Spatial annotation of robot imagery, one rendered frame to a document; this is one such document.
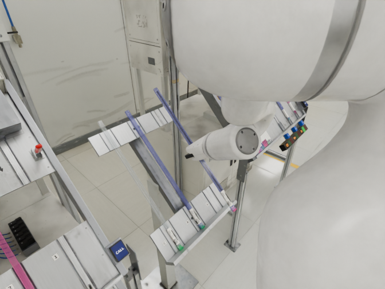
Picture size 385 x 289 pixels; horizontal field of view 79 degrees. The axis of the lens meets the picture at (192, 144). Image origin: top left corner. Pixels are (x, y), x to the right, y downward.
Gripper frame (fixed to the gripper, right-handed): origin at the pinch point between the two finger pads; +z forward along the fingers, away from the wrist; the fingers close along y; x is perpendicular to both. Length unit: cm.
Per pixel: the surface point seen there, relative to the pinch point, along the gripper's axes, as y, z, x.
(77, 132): 30, 202, -52
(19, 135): 44, 10, -31
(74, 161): 46, 186, -26
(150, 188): 17.5, 17.9, 6.7
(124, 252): 36.0, -0.7, 14.5
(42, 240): 61, 34, 3
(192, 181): -17, 78, 31
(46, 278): 55, -1, 8
